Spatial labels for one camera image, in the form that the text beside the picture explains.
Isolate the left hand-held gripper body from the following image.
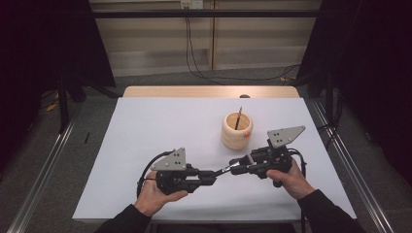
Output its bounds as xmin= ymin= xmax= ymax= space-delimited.
xmin=150 ymin=148 xmax=199 ymax=196

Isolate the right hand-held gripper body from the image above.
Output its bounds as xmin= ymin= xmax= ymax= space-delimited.
xmin=251 ymin=125 xmax=307 ymax=180

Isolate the black makeup brush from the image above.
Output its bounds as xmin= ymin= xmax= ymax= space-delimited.
xmin=214 ymin=154 xmax=255 ymax=179

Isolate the cream ringed pen holder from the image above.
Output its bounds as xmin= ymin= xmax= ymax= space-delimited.
xmin=221 ymin=111 xmax=255 ymax=150

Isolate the person's right hand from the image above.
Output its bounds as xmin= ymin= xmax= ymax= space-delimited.
xmin=265 ymin=159 xmax=316 ymax=201

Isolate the person's left hand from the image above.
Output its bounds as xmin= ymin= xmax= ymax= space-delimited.
xmin=134 ymin=179 xmax=189 ymax=217

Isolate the white table mat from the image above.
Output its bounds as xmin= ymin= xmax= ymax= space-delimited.
xmin=71 ymin=96 xmax=358 ymax=224

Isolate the wooden table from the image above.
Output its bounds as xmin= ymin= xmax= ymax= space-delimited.
xmin=121 ymin=84 xmax=300 ymax=99

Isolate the black metal stand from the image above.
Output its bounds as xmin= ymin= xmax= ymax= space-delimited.
xmin=57 ymin=73 xmax=71 ymax=134

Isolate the black curtain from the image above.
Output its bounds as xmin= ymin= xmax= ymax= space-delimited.
xmin=0 ymin=0 xmax=117 ymax=171
xmin=294 ymin=0 xmax=412 ymax=187

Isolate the left hand-held gripper cable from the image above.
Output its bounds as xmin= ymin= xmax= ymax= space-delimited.
xmin=136 ymin=150 xmax=176 ymax=199

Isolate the metal floor rail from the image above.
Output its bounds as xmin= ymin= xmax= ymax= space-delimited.
xmin=310 ymin=97 xmax=395 ymax=233
xmin=6 ymin=105 xmax=86 ymax=233

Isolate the black wall cable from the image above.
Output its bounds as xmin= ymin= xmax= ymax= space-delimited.
xmin=185 ymin=17 xmax=225 ymax=85
xmin=188 ymin=17 xmax=301 ymax=83

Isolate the black horizontal frame bar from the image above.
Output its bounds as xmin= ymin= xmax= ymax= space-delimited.
xmin=91 ymin=9 xmax=321 ymax=19

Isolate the white wall socket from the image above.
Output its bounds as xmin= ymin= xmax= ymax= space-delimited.
xmin=180 ymin=0 xmax=204 ymax=10

